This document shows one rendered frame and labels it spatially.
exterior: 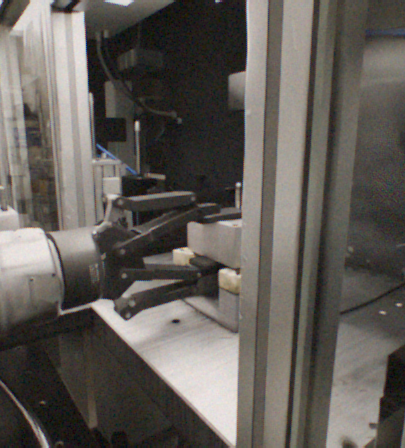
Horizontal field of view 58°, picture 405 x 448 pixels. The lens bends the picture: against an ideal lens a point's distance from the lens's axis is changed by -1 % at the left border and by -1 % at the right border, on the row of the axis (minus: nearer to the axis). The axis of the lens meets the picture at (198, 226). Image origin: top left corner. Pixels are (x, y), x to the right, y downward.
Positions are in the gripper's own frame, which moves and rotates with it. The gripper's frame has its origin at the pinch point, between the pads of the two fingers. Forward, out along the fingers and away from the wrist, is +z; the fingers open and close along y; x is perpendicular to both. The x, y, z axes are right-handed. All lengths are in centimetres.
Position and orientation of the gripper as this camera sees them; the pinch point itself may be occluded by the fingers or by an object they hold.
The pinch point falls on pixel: (220, 237)
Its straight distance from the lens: 46.2
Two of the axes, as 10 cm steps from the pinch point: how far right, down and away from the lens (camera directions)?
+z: 8.1, -1.5, 5.6
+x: -5.8, -1.8, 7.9
